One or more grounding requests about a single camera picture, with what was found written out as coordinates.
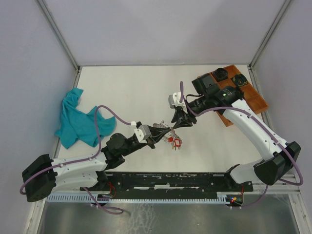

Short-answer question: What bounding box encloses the silver keyring with keys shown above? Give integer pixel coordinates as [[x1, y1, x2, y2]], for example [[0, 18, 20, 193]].
[[153, 121, 182, 151]]

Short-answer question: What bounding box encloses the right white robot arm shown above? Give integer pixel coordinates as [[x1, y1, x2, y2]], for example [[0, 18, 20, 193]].
[[168, 74, 303, 191]]

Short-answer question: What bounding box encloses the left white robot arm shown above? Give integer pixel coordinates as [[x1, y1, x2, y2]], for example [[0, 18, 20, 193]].
[[20, 125, 171, 202]]

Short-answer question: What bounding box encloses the black round part top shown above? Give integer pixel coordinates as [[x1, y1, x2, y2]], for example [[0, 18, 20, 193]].
[[212, 68, 228, 82]]

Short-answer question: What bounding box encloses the green yellow round part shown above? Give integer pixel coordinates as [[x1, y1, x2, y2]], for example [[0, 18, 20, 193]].
[[232, 74, 248, 87]]

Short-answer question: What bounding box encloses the teal cloth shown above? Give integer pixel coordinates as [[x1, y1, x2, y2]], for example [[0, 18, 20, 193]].
[[55, 88, 116, 149]]

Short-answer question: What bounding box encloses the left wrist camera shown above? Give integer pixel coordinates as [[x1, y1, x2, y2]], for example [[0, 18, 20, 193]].
[[131, 121, 152, 144]]

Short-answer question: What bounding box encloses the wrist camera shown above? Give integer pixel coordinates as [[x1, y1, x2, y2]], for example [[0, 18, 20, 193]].
[[131, 121, 152, 144], [168, 92, 186, 109]]

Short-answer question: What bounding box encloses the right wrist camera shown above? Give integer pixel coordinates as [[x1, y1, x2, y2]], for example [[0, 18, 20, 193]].
[[168, 92, 186, 109]]

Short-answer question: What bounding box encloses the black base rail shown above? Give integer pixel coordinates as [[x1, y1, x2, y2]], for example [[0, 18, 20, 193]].
[[88, 172, 254, 198]]

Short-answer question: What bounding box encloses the white slotted cable duct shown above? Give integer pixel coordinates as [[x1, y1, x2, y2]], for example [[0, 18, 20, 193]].
[[46, 193, 230, 204]]

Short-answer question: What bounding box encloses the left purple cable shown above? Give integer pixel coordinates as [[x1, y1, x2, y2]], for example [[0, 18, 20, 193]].
[[19, 105, 136, 215]]

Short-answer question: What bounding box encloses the aluminium front frame rail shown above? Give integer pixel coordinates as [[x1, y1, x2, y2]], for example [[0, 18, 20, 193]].
[[253, 175, 299, 195]]

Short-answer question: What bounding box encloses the left aluminium frame post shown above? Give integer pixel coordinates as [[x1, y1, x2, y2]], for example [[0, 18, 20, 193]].
[[35, 0, 80, 71]]

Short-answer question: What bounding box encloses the aluminium frame post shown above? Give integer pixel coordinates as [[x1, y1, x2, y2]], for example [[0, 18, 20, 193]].
[[249, 0, 293, 70], [35, 0, 80, 71]]

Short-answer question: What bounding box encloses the right aluminium frame post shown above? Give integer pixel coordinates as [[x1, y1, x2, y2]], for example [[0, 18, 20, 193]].
[[249, 0, 293, 70]]

